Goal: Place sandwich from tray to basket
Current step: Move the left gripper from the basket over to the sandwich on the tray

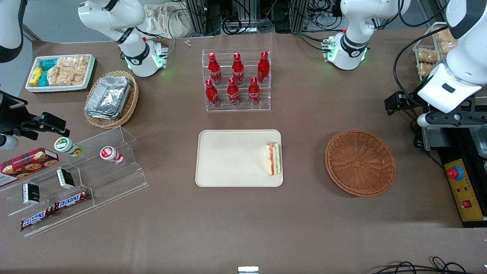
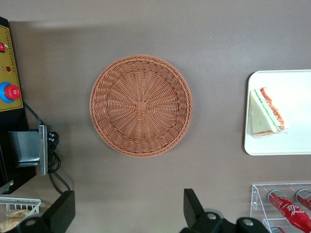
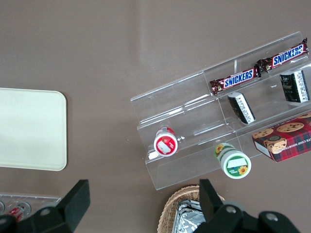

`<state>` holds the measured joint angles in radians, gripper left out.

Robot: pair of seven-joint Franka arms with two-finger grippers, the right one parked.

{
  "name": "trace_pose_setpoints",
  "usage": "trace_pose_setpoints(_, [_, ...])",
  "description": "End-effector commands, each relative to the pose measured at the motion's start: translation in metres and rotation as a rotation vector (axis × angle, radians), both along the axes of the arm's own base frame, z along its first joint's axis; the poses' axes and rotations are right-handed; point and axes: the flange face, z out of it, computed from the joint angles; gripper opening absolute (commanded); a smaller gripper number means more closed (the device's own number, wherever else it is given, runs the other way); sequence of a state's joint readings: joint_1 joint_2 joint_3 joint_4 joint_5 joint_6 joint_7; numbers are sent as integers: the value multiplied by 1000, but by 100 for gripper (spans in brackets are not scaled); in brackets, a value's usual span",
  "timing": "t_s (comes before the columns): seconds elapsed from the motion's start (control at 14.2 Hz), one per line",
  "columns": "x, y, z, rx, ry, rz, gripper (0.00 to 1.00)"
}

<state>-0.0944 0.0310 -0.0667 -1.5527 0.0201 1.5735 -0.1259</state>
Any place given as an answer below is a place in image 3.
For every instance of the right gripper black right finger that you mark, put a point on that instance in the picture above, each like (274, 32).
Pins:
(213, 208)

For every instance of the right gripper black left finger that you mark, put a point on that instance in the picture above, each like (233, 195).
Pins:
(70, 206)

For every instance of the light oval wicker basket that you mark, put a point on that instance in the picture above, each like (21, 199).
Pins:
(170, 208)

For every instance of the cream rectangular serving tray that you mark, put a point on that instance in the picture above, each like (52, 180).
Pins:
(31, 131)

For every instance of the stacked aluminium foil containers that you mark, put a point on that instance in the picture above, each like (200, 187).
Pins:
(188, 218)

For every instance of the clear acrylic bottle rack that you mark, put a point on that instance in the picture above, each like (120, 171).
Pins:
(31, 199)

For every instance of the green sunflower yogurt cup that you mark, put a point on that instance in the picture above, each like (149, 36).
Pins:
(236, 165)

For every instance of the red Coca-Cola bottle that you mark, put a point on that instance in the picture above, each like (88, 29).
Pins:
(18, 210)

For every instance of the red lidded yogurt cup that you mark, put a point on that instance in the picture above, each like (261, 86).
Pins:
(165, 145)

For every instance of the clear acrylic stepped shelf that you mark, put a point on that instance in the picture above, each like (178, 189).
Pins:
(194, 116)

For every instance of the red tartan cookie box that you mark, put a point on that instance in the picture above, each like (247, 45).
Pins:
(286, 140)

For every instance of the small black printed box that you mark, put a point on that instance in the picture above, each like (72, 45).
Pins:
(241, 108)
(294, 86)

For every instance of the Snickers chocolate bar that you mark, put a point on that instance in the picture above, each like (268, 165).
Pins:
(238, 78)
(284, 57)

